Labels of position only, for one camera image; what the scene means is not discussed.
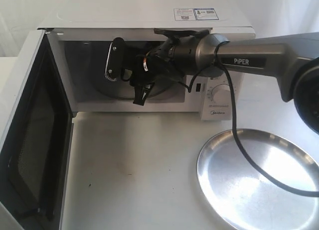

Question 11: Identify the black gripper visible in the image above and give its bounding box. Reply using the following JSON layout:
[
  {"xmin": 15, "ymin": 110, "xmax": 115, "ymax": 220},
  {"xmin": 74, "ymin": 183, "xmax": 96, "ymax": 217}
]
[{"xmin": 124, "ymin": 38, "xmax": 184, "ymax": 106}]

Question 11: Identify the white microwave door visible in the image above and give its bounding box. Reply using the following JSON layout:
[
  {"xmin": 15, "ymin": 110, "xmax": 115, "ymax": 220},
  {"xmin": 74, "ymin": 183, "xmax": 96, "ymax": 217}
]
[{"xmin": 0, "ymin": 30, "xmax": 73, "ymax": 230}]

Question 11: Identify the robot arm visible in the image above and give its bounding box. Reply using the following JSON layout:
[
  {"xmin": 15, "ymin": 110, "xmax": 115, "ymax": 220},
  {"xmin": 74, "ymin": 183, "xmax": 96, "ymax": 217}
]
[{"xmin": 130, "ymin": 28, "xmax": 319, "ymax": 131}]

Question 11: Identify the white microwave oven body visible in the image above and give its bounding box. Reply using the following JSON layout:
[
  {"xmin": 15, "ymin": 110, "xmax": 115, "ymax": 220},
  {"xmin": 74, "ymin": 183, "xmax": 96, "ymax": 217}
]
[{"xmin": 41, "ymin": 0, "xmax": 255, "ymax": 120}]

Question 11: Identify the lower white control knob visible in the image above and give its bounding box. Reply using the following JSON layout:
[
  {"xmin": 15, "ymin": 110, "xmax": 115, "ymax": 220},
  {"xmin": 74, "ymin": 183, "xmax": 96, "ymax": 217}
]
[{"xmin": 208, "ymin": 84, "xmax": 231, "ymax": 105}]

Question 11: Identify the blue white label sticker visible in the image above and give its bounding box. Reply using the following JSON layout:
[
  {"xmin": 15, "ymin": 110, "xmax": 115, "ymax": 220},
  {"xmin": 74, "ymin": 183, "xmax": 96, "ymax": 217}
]
[{"xmin": 173, "ymin": 8, "xmax": 219, "ymax": 21}]

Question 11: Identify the round stainless steel plate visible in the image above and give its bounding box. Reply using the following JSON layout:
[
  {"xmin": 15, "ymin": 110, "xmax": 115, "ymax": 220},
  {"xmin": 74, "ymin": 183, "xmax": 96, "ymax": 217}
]
[{"xmin": 196, "ymin": 129, "xmax": 319, "ymax": 230}]

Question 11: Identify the black cable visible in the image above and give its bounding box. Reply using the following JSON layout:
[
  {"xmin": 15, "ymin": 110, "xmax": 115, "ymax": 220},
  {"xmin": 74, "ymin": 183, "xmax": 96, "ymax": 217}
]
[{"xmin": 174, "ymin": 40, "xmax": 319, "ymax": 198}]

